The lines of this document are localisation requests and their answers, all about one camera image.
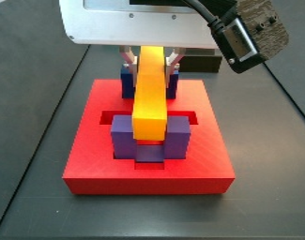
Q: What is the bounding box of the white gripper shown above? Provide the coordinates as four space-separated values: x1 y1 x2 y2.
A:
59 0 216 87

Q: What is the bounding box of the yellow long bar block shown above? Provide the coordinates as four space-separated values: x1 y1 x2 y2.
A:
132 46 167 141

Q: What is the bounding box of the red puzzle base board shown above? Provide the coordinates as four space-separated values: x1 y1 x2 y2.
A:
63 80 234 195

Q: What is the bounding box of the dark blue U-shaped block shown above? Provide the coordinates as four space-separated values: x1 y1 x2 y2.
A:
120 64 178 99

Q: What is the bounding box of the black U-shaped block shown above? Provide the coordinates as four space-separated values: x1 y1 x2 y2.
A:
179 48 222 73

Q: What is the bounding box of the purple U-shaped block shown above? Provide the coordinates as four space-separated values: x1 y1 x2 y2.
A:
111 115 191 163

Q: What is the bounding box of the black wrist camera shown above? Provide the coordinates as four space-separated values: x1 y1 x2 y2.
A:
208 0 289 73

